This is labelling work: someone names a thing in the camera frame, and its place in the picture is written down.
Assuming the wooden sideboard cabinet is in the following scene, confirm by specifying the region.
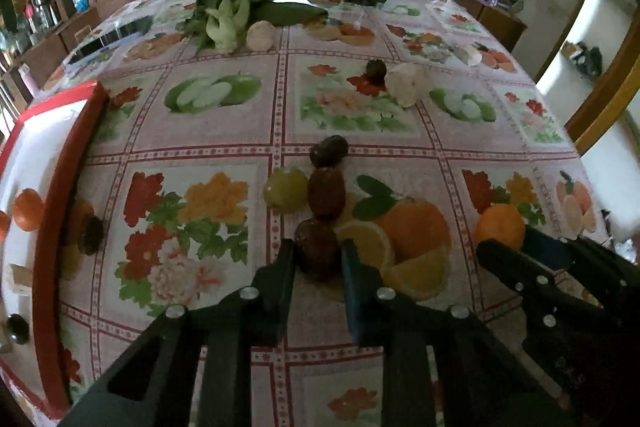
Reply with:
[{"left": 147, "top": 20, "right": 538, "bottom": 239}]
[{"left": 8, "top": 6, "right": 101, "bottom": 94}]

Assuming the dark date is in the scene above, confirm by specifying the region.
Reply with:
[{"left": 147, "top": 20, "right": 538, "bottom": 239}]
[
  {"left": 77, "top": 215, "right": 104, "bottom": 256},
  {"left": 309, "top": 135, "right": 349, "bottom": 169},
  {"left": 366, "top": 58, "right": 387, "bottom": 88}
]

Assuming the red date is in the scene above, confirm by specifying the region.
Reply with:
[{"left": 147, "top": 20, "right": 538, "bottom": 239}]
[
  {"left": 294, "top": 219, "right": 342, "bottom": 283},
  {"left": 307, "top": 167, "right": 346, "bottom": 222}
]

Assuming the green grape fruit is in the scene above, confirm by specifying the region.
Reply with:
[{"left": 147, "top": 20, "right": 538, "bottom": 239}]
[{"left": 262, "top": 167, "right": 308, "bottom": 215}]

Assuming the black coffee maker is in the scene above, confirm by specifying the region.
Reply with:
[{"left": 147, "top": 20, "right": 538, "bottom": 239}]
[{"left": 32, "top": 0, "right": 61, "bottom": 29}]

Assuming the beige sugarcane chunk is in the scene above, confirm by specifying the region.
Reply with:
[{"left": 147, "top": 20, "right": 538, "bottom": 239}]
[{"left": 6, "top": 263, "right": 32, "bottom": 296}]

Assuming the orange tangerine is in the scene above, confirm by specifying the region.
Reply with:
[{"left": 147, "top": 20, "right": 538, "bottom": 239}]
[
  {"left": 12, "top": 188, "right": 43, "bottom": 232},
  {"left": 474, "top": 204, "right": 526, "bottom": 251}
]

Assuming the red rimmed white tray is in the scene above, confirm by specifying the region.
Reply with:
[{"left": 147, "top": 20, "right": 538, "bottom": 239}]
[{"left": 1, "top": 80, "right": 108, "bottom": 419}]

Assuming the pink thermos bottle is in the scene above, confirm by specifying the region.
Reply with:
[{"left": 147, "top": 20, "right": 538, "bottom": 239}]
[{"left": 18, "top": 64, "right": 40, "bottom": 96}]

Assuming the floral plastic tablecloth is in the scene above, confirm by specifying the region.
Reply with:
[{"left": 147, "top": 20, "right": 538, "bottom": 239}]
[{"left": 60, "top": 0, "right": 605, "bottom": 426}]

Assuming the dark plum on tray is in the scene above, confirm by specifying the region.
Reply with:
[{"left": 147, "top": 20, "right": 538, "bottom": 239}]
[{"left": 4, "top": 313, "right": 30, "bottom": 346}]

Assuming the dark date beside tray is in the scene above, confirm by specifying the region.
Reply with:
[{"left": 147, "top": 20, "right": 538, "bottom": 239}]
[{"left": 77, "top": 215, "right": 104, "bottom": 256}]

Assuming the small pale sugarcane piece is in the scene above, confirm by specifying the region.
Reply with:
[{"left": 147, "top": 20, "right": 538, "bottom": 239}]
[{"left": 451, "top": 44, "right": 483, "bottom": 67}]

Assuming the green leafy bok choy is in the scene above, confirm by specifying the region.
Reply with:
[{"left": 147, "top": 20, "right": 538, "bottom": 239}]
[{"left": 179, "top": 0, "right": 329, "bottom": 54}]

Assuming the orange tangerine on tray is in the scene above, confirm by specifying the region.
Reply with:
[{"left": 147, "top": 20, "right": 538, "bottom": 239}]
[{"left": 12, "top": 188, "right": 43, "bottom": 232}]

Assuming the black remote control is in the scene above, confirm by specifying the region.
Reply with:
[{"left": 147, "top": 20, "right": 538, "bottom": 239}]
[{"left": 64, "top": 15, "right": 153, "bottom": 65}]

